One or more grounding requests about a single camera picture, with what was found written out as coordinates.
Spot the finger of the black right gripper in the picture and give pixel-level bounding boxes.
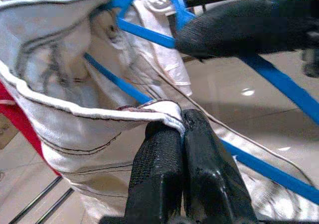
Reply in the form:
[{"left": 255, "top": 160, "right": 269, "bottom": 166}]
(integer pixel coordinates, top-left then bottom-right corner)
[{"left": 174, "top": 0, "right": 319, "bottom": 59}]

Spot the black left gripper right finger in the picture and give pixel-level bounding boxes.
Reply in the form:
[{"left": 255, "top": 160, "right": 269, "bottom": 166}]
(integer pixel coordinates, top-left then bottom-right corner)
[{"left": 181, "top": 109, "right": 258, "bottom": 224}]

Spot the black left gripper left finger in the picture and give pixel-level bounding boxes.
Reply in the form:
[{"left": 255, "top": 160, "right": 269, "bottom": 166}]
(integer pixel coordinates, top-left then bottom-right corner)
[{"left": 124, "top": 121, "right": 185, "bottom": 224}]

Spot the blue plastic clothes hanger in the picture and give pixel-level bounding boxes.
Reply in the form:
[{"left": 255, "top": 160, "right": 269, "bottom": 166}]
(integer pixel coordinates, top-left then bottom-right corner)
[{"left": 83, "top": 0, "right": 319, "bottom": 206}]

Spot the cream denim jacket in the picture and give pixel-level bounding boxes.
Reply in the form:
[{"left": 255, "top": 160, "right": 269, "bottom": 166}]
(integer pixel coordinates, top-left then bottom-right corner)
[{"left": 0, "top": 0, "right": 319, "bottom": 224}]

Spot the red jacket with white trim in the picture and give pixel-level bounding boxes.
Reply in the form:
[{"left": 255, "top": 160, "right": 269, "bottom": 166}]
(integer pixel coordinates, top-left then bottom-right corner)
[{"left": 0, "top": 81, "right": 62, "bottom": 177}]

